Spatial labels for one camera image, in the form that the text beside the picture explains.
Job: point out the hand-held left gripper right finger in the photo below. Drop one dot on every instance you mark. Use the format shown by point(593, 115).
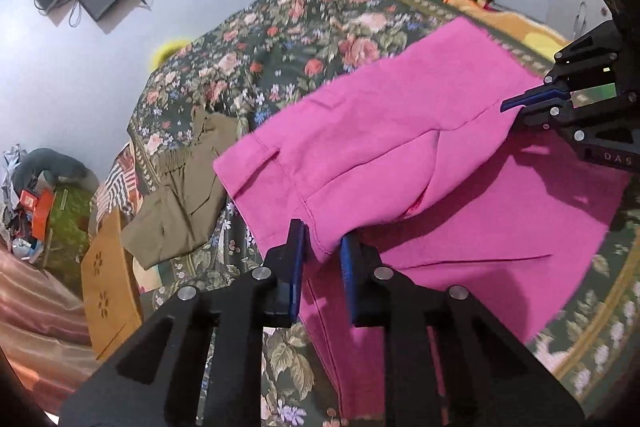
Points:
point(347, 277)

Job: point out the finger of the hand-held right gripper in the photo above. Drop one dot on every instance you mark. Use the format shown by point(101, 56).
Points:
point(520, 104)
point(540, 93)

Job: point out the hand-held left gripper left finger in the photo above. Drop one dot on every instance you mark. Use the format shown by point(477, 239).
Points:
point(298, 257)

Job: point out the pink pants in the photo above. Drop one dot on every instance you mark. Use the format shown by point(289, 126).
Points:
point(400, 147)

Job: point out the olive green pants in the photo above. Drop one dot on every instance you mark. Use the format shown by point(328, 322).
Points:
point(170, 212)

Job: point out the orange patterned blanket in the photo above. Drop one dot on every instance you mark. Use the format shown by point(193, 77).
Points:
point(510, 24)

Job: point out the wooden bed footboard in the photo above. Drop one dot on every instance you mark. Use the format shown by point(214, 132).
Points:
point(107, 302)

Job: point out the floral bed blanket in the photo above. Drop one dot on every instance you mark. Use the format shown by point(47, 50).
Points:
point(300, 52)

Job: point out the green rug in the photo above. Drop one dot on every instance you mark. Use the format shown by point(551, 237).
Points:
point(67, 232)

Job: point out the yellow fluffy object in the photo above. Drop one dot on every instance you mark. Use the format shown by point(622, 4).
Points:
point(167, 52)

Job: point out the red box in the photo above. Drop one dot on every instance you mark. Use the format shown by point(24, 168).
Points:
point(36, 209)

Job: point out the grey cloth bundle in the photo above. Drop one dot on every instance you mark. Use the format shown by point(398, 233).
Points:
point(47, 164)

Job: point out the pink striped cloth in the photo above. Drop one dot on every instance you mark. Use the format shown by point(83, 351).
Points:
point(35, 317)

